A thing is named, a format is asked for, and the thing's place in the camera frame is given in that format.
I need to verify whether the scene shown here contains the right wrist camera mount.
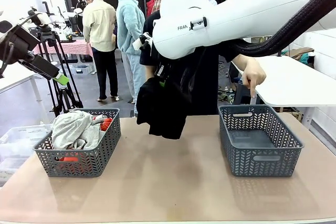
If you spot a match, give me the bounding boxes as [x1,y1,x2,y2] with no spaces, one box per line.
[132,32,154,51]

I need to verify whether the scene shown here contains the light grey garment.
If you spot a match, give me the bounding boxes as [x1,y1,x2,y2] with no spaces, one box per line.
[51,110,108,151]

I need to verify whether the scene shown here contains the storage boxes on floor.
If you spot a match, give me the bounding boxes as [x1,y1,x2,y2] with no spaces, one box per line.
[69,63,95,76]

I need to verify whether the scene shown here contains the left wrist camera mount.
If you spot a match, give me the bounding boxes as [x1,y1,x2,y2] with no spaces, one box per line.
[0,24,40,63]

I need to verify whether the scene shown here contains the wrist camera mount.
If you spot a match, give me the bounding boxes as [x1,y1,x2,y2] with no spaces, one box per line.
[0,24,40,63]
[132,32,154,51]

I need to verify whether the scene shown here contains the black garment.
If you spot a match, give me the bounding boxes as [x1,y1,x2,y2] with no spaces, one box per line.
[136,76,188,140]

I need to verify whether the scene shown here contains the white table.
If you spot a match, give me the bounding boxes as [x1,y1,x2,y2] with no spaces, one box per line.
[230,55,336,127]

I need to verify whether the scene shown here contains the person's left forearm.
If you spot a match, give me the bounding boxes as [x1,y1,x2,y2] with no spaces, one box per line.
[232,53,259,71]

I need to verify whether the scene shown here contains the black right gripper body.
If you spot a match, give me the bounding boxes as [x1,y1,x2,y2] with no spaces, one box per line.
[150,48,170,78]

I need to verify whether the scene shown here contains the mannequin in blue fleece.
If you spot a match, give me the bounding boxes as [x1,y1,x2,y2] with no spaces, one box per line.
[115,0,148,117]

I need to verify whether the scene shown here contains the mannequin in cream shirt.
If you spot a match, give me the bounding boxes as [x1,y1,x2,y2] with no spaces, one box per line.
[82,0,119,102]

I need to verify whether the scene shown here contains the grey plastic lattice basket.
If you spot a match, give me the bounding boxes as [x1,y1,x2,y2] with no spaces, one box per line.
[218,104,305,177]
[33,108,122,178]

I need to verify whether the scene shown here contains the person's right forearm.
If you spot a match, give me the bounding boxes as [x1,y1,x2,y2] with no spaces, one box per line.
[144,65,155,80]

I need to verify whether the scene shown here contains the person in black printed T-shirt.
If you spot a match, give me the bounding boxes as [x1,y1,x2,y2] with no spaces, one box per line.
[140,0,238,116]

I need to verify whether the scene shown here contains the clear plastic storage bin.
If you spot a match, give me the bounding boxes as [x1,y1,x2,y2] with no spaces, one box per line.
[0,123,57,183]

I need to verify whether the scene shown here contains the white desk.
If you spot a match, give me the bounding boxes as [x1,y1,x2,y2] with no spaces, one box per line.
[0,62,44,103]

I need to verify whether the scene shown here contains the mannequin in red top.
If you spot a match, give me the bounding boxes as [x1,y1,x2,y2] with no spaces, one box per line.
[145,0,156,16]

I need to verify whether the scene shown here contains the brown garment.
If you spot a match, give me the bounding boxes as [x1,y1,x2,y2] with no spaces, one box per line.
[288,47,315,61]

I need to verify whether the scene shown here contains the pink checkered tablecloth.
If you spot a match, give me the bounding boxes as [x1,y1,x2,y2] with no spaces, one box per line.
[33,39,94,57]

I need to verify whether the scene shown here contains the orange cartoon print T-shirt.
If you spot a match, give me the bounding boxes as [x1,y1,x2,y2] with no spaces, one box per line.
[56,118,114,170]

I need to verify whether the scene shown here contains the person's left hand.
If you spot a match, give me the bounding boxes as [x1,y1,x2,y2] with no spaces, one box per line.
[241,58,267,99]

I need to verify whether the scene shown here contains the black cup with white lid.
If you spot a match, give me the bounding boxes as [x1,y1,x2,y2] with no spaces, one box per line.
[307,51,316,69]

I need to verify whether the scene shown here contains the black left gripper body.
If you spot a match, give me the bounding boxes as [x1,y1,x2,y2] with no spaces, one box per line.
[18,55,61,81]

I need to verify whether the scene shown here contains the black tripod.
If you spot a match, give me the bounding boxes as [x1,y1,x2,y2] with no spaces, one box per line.
[36,31,83,117]

